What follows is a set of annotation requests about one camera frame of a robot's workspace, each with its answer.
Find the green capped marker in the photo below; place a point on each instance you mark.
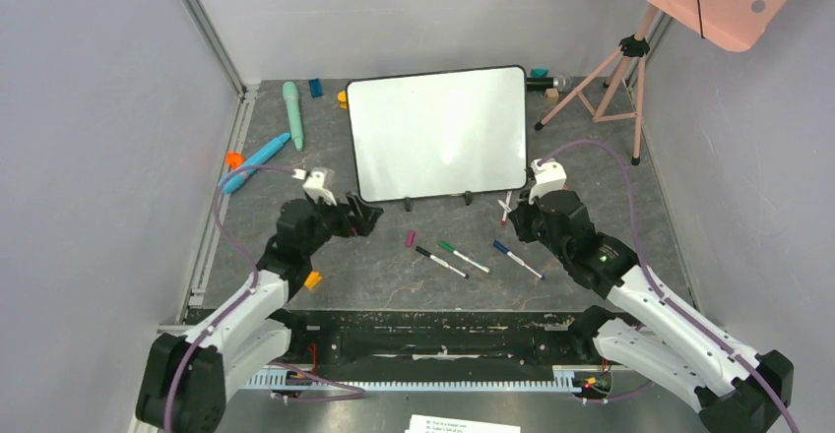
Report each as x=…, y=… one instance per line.
x=449, y=248

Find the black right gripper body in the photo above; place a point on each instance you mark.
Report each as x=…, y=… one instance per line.
x=531, y=214

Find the white marker pen body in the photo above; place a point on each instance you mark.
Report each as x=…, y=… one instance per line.
x=505, y=207

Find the blue capped marker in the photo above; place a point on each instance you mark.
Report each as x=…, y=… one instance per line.
x=518, y=260

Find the mint green toy microphone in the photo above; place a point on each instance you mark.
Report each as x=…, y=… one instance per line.
x=291, y=97

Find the orange wedge block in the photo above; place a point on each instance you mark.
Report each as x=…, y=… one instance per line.
x=312, y=280

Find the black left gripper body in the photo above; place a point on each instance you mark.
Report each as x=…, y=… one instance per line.
x=335, y=222

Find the black capped marker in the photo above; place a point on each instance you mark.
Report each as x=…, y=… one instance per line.
x=426, y=253

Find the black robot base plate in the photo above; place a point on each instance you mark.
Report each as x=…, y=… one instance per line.
x=435, y=346

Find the blue toy crayon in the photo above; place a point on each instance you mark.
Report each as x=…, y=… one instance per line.
x=234, y=179

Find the aluminium frame profile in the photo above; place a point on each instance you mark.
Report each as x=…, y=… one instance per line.
x=207, y=30

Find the white cable duct rail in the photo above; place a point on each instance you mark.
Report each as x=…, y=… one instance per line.
x=276, y=379

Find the wooden cube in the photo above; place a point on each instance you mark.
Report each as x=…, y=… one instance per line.
x=552, y=95

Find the dark blue block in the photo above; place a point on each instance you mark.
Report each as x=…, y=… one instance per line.
x=315, y=88

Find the white whiteboard with black frame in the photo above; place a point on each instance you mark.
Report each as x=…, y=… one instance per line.
x=439, y=134

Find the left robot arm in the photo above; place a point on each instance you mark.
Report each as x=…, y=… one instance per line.
x=190, y=378

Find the orange toy piece at left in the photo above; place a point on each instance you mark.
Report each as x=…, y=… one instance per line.
x=234, y=160

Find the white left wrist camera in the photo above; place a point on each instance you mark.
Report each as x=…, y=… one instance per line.
x=316, y=185

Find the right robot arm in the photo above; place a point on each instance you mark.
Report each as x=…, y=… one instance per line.
x=731, y=386

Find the white paper sheet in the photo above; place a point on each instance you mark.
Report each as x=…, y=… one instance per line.
x=435, y=424

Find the black flashlight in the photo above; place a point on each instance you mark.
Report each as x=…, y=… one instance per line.
x=561, y=83

